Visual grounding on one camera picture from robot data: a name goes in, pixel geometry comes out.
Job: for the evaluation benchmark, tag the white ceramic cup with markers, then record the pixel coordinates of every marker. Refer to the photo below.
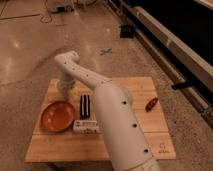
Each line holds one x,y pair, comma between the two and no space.
64,91

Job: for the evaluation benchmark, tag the grey device on floor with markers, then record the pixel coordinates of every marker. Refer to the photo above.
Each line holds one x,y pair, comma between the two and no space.
55,6

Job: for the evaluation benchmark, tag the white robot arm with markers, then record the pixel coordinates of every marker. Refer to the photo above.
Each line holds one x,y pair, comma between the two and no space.
123,136

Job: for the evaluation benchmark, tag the black white striped block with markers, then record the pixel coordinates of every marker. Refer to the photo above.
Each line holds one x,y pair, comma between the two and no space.
85,106

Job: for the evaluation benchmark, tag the white labelled bottle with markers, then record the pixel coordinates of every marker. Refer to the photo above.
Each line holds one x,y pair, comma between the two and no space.
86,127

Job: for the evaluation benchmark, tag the orange plate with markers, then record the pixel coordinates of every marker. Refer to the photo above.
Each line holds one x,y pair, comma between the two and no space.
57,116

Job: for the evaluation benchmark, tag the wooden folding table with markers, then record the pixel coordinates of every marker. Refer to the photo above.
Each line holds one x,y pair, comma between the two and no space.
69,146

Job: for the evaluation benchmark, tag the black box on floor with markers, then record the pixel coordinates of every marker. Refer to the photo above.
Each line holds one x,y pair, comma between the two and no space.
127,31

